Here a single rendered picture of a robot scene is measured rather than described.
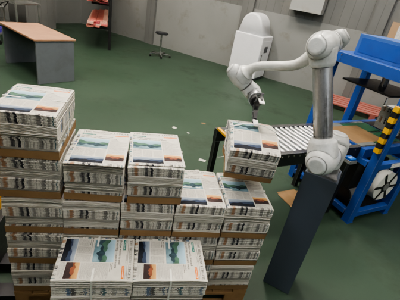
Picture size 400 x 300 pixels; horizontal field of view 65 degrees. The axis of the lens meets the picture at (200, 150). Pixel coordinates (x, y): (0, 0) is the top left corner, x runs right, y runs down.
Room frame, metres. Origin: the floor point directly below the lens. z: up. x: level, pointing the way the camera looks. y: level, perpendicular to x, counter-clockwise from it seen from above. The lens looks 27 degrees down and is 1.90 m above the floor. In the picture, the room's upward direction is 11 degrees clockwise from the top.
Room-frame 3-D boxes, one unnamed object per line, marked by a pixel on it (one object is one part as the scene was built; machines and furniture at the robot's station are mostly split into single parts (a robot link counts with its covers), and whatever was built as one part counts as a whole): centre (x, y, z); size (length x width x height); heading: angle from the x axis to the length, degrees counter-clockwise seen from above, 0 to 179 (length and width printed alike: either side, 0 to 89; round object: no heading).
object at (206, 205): (1.54, 0.11, 0.42); 1.17 x 0.39 x 0.83; 103
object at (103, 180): (1.44, 0.53, 0.95); 0.38 x 0.29 x 0.23; 12
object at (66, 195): (1.44, 0.53, 0.86); 0.38 x 0.29 x 0.04; 12
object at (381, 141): (2.68, -1.60, 1.05); 0.05 x 0.05 x 0.45; 31
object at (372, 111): (7.11, -3.15, 0.06); 1.37 x 0.95 x 0.13; 65
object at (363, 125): (3.24, -1.68, 0.75); 0.70 x 0.65 x 0.10; 121
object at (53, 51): (5.53, 3.19, 0.36); 1.35 x 0.70 x 0.73; 54
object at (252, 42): (8.33, -0.80, 0.77); 0.79 x 0.70 x 1.54; 65
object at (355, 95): (3.77, -1.72, 0.77); 0.09 x 0.09 x 1.55; 31
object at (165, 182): (1.51, 0.24, 0.95); 0.38 x 0.29 x 0.23; 15
